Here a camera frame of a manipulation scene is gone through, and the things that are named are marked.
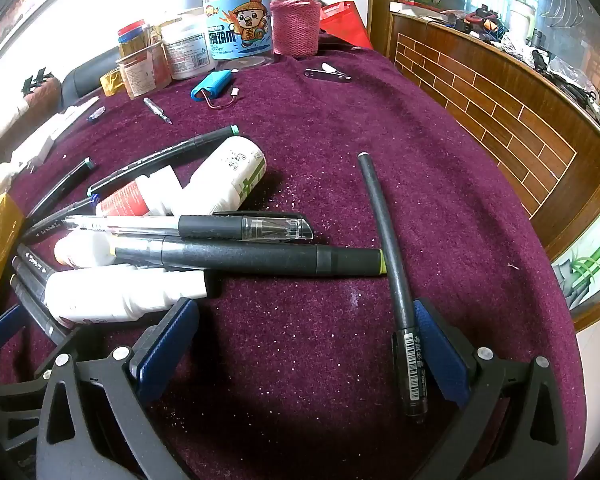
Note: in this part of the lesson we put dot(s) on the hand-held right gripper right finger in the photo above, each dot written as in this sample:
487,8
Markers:
440,355

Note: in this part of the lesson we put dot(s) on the small white bottle orange label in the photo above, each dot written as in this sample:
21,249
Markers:
82,250

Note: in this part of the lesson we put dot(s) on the black marker blue end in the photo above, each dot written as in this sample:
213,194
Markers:
55,220

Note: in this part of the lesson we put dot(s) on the large plain white bottle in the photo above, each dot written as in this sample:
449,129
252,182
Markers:
110,295

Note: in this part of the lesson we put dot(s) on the pile of assorted clutter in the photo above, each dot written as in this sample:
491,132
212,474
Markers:
545,55

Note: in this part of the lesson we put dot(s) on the black leather sofa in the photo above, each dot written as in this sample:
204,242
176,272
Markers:
85,77

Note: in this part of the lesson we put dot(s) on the white bottle red label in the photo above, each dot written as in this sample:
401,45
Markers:
130,200

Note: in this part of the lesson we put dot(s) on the thermos in pink knit sleeve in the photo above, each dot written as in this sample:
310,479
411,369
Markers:
295,25

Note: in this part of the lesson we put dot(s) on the black marker grey end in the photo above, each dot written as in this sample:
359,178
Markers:
27,282

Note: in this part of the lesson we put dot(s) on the white plastic jar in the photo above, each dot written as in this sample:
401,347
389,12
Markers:
187,45

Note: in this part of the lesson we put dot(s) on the red bag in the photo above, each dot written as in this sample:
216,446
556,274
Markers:
345,22

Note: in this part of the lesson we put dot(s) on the clear gel pen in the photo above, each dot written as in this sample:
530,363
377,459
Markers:
215,226

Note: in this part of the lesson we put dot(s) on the gold tape roll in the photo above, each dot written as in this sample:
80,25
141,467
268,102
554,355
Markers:
111,82

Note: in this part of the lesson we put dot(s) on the framed wall picture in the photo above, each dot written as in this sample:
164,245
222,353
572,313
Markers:
20,10

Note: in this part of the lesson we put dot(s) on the white papers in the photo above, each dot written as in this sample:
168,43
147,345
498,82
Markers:
65,120

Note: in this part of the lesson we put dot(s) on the black marker teal end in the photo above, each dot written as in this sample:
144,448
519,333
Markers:
62,187

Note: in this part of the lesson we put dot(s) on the thin black barcoded pen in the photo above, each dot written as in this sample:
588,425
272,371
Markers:
387,240

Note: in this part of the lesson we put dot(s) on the silver metal pen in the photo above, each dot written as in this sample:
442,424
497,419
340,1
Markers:
157,110

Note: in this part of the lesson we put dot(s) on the black marker green end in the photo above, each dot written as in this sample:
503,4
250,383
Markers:
165,157

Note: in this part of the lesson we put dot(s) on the white charger plug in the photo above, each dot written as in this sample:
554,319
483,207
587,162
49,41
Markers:
30,152

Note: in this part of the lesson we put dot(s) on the small blue capped item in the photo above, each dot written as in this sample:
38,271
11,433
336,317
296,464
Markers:
96,114

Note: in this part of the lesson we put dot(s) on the white bottle green label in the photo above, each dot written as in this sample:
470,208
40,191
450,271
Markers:
225,180

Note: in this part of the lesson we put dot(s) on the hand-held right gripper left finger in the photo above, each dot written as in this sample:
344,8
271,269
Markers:
165,345

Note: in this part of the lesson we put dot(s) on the clear jar brown contents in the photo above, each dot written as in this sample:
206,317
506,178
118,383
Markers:
145,72

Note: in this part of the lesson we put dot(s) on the blue battery pack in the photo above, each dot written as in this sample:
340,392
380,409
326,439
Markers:
211,85

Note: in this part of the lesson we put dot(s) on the black clips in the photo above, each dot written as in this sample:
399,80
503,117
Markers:
35,80

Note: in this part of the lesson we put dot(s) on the black marker yellow end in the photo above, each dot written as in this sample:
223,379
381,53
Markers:
35,310

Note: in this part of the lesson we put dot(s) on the wooden glass cabinet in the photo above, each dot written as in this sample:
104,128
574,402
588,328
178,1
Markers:
505,125

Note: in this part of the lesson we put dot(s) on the jar with red blue lid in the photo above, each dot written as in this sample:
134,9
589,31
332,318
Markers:
132,35

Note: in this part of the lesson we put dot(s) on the cartoon label plastic jar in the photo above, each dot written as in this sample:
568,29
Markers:
240,25

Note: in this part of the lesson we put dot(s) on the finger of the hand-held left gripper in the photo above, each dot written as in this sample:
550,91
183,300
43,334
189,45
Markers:
5,325

